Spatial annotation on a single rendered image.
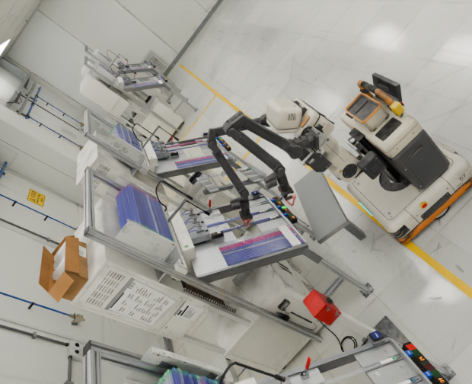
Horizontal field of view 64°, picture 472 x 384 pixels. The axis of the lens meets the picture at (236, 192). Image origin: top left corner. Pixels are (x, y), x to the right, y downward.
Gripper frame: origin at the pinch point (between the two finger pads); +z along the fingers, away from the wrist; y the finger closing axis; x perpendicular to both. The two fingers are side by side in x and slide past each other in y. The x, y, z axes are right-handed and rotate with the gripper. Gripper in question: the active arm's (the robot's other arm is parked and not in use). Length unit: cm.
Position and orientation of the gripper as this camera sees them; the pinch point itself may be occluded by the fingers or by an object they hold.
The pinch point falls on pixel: (246, 224)
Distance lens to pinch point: 262.4
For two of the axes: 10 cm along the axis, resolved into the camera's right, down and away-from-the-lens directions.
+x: 9.4, -2.2, 2.5
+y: 3.3, 4.6, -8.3
